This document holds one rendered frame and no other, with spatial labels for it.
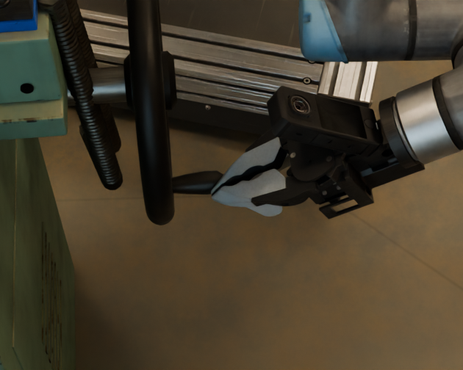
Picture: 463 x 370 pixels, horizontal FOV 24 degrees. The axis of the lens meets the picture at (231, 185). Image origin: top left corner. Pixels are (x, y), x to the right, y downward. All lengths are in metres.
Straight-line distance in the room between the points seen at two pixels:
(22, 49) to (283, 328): 1.00
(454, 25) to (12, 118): 0.43
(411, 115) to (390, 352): 0.87
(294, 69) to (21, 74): 0.92
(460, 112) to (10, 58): 0.41
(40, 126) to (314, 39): 0.28
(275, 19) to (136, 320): 0.58
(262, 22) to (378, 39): 0.87
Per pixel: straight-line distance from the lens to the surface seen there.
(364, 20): 1.05
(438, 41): 1.07
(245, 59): 1.84
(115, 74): 1.07
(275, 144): 1.09
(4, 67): 0.97
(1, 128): 1.01
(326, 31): 1.05
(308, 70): 1.83
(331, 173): 1.04
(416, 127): 1.02
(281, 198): 1.05
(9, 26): 0.94
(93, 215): 1.95
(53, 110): 1.00
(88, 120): 1.11
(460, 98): 1.01
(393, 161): 1.08
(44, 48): 0.95
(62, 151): 2.03
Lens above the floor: 1.68
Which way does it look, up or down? 59 degrees down
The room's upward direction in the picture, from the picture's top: straight up
